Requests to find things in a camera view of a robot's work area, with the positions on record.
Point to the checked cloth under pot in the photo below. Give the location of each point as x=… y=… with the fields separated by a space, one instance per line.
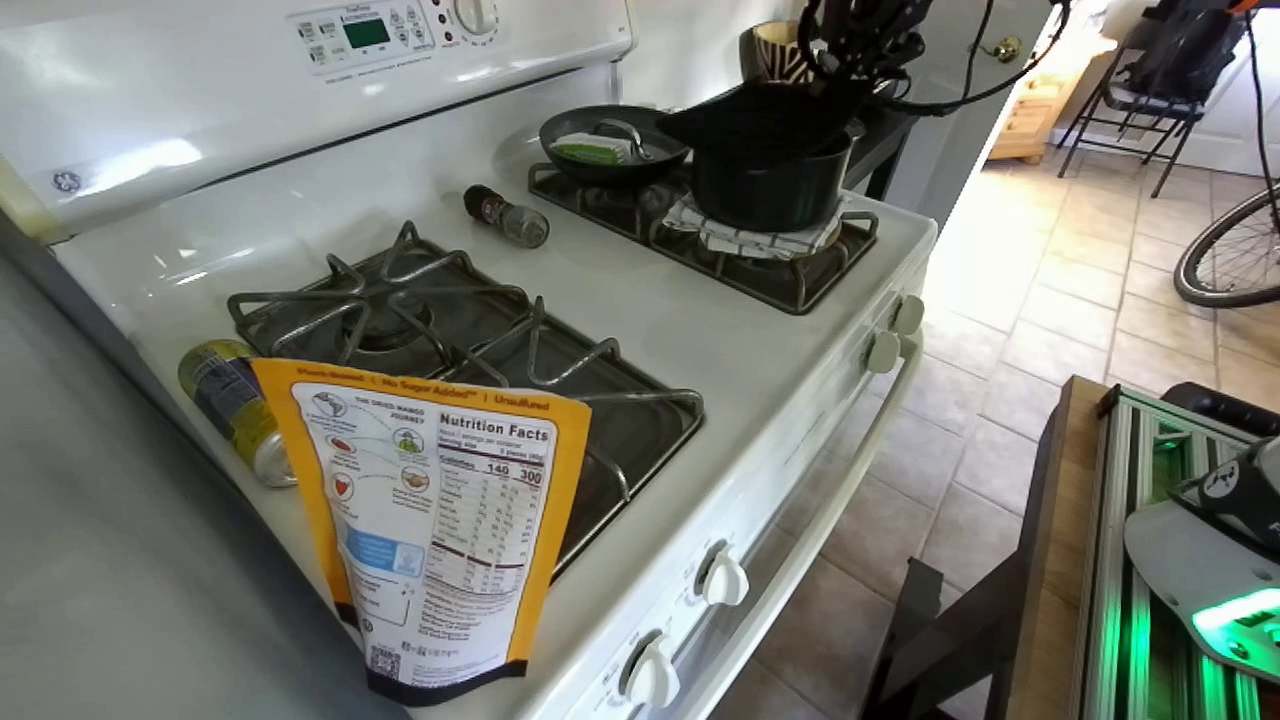
x=746 y=242

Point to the yellow and blue can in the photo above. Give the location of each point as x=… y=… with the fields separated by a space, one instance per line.
x=224 y=393

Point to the black frying pan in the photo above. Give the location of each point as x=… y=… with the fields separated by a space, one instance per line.
x=641 y=160

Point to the white gas stove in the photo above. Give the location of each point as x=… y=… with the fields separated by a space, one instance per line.
x=746 y=346

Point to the white stove knob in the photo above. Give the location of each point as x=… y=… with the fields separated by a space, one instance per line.
x=882 y=350
x=907 y=312
x=650 y=670
x=720 y=572

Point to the black side table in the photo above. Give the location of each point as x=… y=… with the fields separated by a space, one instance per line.
x=884 y=154

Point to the brass door knob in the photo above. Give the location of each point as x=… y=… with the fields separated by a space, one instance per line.
x=1003 y=48

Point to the orange food pouch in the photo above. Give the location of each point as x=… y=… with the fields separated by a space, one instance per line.
x=442 y=534

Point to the aluminium frame with green light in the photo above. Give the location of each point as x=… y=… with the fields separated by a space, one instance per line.
x=1146 y=534

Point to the black metal frame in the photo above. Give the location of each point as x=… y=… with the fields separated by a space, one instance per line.
x=934 y=640

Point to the black burner grate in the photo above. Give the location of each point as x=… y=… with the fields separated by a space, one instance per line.
x=587 y=442
x=786 y=281

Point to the black flat object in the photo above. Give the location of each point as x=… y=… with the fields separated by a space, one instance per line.
x=1222 y=404

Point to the small grey shaker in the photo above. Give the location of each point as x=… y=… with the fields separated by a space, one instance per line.
x=507 y=219

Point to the black folding chair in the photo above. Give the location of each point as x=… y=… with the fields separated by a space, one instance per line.
x=1172 y=55

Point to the wooden board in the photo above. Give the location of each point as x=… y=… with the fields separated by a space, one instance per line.
x=1052 y=562

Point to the grey and black cap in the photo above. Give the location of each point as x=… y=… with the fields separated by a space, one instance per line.
x=1203 y=562

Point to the wooden box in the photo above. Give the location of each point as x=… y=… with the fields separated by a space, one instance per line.
x=1026 y=124

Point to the grey door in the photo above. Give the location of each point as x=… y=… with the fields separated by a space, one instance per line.
x=961 y=145

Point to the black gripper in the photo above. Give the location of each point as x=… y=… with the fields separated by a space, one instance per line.
x=874 y=27

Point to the bicycle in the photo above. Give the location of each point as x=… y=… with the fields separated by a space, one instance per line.
x=1178 y=268

